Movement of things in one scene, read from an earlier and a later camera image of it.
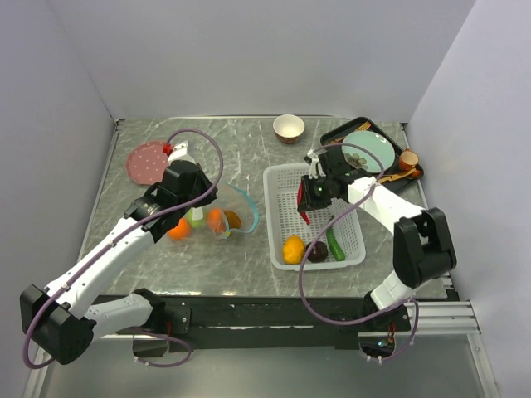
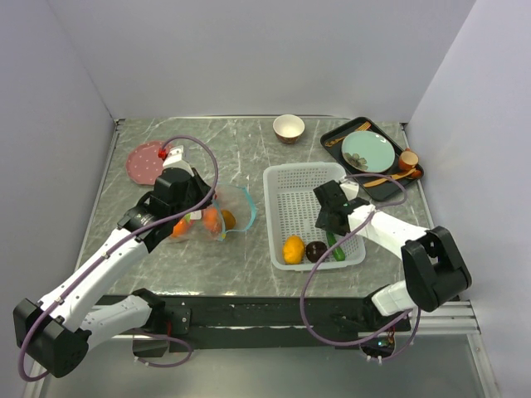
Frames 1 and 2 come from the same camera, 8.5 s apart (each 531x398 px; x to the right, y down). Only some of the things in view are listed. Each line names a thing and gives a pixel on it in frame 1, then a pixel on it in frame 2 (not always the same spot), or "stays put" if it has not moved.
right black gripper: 309,201 → 322,222
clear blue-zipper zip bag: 232,211 stays put
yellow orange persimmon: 294,249 stays put
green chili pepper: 335,249 stays put
